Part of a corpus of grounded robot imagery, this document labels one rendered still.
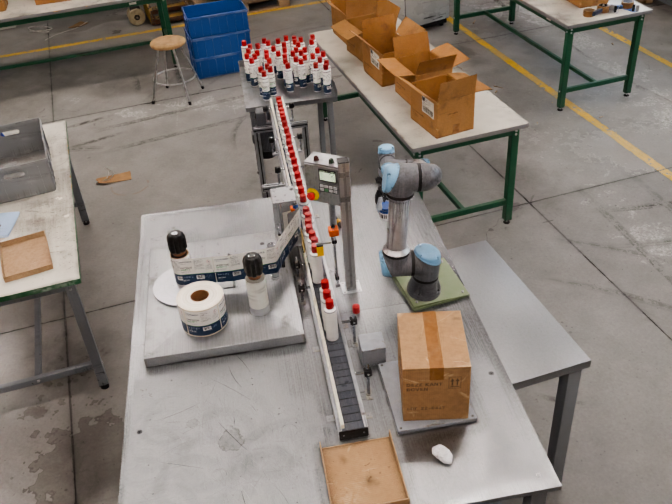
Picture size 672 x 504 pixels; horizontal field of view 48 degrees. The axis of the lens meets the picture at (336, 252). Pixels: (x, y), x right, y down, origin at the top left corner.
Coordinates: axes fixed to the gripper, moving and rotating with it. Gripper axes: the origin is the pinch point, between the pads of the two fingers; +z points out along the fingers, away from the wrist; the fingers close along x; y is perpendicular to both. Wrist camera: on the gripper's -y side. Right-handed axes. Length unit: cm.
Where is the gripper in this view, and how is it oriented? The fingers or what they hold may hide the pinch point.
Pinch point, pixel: (386, 208)
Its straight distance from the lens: 369.8
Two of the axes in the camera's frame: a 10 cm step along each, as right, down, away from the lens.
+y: 3.1, 5.4, -7.8
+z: 0.6, 8.1, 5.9
